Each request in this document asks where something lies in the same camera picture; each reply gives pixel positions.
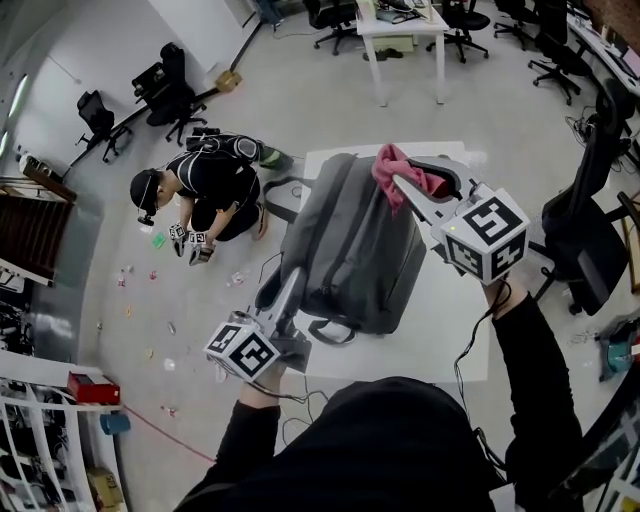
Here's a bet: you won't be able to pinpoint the white office desk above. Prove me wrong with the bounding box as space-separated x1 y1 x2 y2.
355 0 451 107

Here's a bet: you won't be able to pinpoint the black equipment stand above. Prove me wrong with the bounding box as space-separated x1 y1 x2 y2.
549 394 640 512

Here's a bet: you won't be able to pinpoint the black equipment case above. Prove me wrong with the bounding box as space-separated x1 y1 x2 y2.
132 64 171 104

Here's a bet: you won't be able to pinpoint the person's black-clothed torso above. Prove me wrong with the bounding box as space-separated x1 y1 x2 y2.
174 375 586 512

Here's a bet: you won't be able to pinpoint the blue bucket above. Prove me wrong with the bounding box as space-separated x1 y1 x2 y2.
98 412 132 437

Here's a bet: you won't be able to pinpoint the scattered small floor litter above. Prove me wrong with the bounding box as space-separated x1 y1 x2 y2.
94 232 251 416

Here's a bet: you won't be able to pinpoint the brown cardboard box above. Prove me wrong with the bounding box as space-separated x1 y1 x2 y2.
214 69 245 94

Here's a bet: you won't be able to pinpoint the tangled black floor cables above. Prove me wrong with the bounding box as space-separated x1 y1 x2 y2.
564 112 601 146

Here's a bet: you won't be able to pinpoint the person's right forearm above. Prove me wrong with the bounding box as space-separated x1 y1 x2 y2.
485 279 584 441

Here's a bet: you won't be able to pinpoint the long white desk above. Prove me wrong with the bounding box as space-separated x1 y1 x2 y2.
567 7 640 99

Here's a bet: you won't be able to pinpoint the brown carton with print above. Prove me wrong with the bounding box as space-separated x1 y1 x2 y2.
87 467 126 511

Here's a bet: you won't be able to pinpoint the white metal shelving rack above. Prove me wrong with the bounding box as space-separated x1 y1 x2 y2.
0 349 126 512

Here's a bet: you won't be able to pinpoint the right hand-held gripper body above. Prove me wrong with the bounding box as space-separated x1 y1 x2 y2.
424 182 531 287

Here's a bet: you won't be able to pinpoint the person's left forearm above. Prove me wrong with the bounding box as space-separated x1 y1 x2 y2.
214 364 287 469

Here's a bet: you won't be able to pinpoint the pink cloth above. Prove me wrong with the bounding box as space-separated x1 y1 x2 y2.
371 143 451 217

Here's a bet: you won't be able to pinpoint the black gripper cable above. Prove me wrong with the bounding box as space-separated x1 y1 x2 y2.
249 379 332 447
452 278 514 481

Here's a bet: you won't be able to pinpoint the wooden frame rack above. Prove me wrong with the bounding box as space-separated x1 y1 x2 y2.
617 189 640 296

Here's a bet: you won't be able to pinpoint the red box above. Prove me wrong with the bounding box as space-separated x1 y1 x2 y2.
67 370 121 405

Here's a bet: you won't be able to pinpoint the grey backpack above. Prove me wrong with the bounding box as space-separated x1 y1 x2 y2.
262 152 429 346

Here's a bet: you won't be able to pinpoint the dark wooden staircase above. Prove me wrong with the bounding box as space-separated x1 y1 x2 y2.
0 172 77 287

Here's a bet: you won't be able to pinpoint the teal red vacuum cleaner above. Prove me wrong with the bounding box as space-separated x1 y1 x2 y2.
597 319 640 384

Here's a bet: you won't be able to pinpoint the black high-back office chair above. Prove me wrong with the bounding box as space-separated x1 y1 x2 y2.
528 77 637 317

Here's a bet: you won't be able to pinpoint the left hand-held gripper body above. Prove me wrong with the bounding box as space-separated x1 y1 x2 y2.
202 309 313 384

